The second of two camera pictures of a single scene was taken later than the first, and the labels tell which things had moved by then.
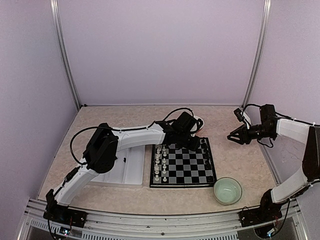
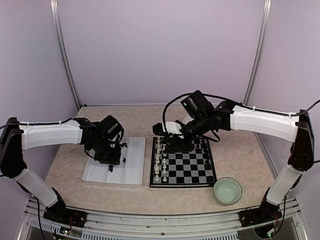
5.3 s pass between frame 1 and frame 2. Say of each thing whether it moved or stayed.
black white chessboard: stayed
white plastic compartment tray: stayed
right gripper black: moved
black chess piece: stayed
